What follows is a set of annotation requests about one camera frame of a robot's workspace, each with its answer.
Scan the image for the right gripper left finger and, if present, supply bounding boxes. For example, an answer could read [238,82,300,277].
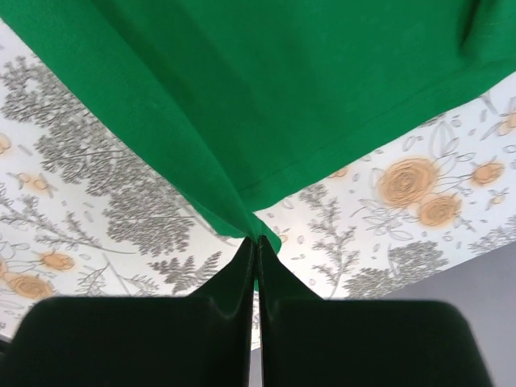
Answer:
[1,239,255,387]

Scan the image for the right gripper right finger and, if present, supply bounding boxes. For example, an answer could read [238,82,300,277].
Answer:
[256,237,492,386]

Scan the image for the floral tablecloth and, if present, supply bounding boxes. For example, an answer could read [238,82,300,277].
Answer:
[1,25,515,341]

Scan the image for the green t shirt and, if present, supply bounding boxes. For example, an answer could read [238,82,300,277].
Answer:
[1,1,515,255]

